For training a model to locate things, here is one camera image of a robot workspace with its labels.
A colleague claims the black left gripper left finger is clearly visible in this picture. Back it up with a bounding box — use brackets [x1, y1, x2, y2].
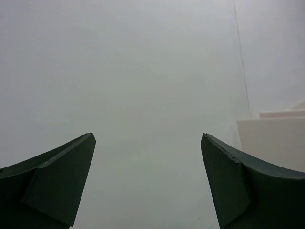
[0, 133, 96, 229]

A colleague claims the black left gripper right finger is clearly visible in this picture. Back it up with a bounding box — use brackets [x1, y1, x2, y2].
[201, 133, 305, 229]

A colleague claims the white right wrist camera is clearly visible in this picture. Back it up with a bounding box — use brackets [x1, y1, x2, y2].
[237, 99, 305, 172]

